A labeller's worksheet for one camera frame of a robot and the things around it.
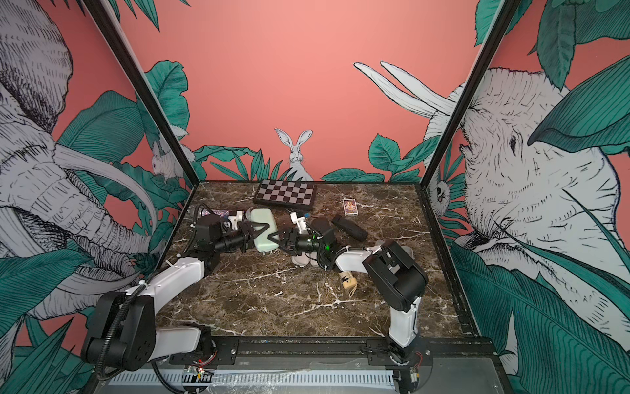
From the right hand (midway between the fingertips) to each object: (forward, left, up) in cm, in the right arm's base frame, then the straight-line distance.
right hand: (270, 240), depth 79 cm
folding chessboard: (+36, +1, -16) cm, 40 cm away
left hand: (+5, +1, +1) cm, 6 cm away
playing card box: (+29, -29, -18) cm, 45 cm away
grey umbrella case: (+10, +4, 0) cm, 11 cm away
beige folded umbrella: (-7, -26, -16) cm, 32 cm away
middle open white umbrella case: (+2, -9, -18) cm, 20 cm away
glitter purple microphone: (+7, +17, +7) cm, 19 cm away
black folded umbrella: (+17, -28, -16) cm, 36 cm away
